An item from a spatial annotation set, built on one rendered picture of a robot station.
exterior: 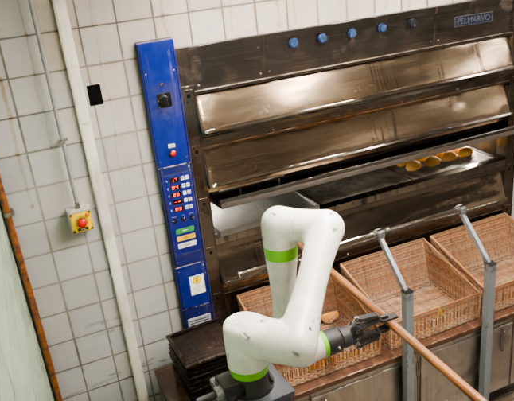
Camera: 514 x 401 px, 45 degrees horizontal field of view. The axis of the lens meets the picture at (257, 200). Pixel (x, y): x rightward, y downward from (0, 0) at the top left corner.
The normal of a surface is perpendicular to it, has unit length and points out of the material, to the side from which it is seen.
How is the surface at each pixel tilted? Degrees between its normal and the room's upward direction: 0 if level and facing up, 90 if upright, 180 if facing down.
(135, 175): 90
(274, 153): 71
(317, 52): 90
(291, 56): 90
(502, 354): 90
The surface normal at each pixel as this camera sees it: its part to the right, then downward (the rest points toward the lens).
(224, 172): 0.33, -0.01
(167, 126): 0.39, 0.32
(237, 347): -0.39, 0.37
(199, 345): -0.10, -0.92
